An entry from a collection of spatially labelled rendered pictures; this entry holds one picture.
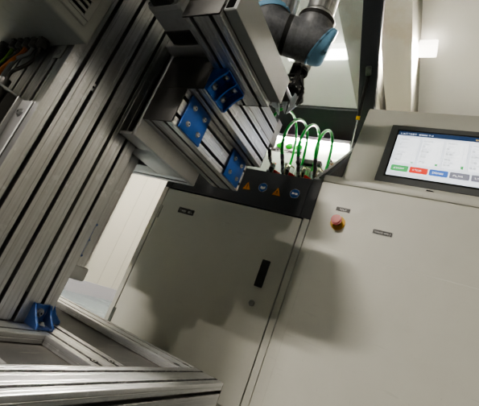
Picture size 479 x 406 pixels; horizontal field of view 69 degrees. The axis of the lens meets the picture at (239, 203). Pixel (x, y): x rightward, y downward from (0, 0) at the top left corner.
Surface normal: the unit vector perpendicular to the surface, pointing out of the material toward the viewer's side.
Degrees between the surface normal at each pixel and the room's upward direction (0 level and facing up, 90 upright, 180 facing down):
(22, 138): 90
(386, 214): 90
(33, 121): 90
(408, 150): 76
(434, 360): 90
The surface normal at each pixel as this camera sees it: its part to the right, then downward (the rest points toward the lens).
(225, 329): -0.38, -0.40
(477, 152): -0.28, -0.60
